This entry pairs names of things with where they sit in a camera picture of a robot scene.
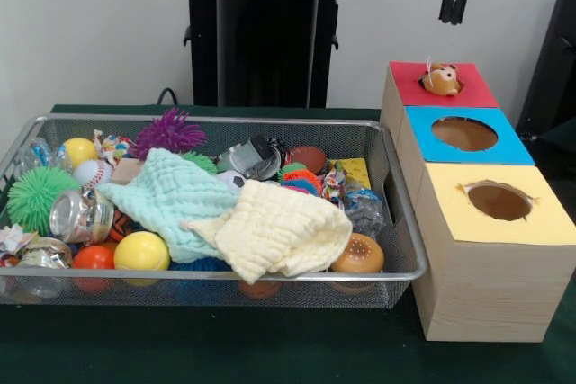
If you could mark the brown plush bear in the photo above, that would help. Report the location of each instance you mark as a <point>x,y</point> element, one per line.
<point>443,80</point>

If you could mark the silver mesh bin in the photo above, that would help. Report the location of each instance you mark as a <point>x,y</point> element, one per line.
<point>315,294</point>

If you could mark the purple spiky ball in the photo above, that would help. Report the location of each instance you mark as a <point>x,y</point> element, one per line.
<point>171,132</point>

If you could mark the cream cloth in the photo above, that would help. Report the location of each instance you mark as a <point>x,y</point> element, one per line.
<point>279,231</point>

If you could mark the wooden box with three holes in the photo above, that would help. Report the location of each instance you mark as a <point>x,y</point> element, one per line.
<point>486,294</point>

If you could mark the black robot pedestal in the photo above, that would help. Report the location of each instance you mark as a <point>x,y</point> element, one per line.
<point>265,65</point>

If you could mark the large yellow ball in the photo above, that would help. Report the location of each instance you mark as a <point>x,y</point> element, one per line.
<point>141,251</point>

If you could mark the large green spiky ball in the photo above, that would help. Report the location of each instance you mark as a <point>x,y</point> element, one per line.
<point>38,199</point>

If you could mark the clear plastic jar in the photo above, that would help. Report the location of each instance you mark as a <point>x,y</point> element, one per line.
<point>78,217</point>

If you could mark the orange ball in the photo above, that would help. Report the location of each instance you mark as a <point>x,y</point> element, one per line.
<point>92,258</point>

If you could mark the yellow toy cheese wedge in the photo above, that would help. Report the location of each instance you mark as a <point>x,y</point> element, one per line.
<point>357,172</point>

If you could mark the mint green cloth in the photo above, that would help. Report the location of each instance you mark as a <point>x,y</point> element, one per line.
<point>162,195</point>

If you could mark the black upright panel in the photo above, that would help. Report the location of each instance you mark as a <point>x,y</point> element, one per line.
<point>553,65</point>

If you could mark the white baseball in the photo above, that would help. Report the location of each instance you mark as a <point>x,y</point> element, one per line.
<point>92,172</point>

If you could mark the toy burger bun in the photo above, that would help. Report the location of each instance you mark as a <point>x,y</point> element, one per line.
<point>360,253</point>

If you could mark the dark green table cloth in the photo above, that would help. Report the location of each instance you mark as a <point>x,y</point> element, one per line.
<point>560,145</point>
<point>270,348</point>

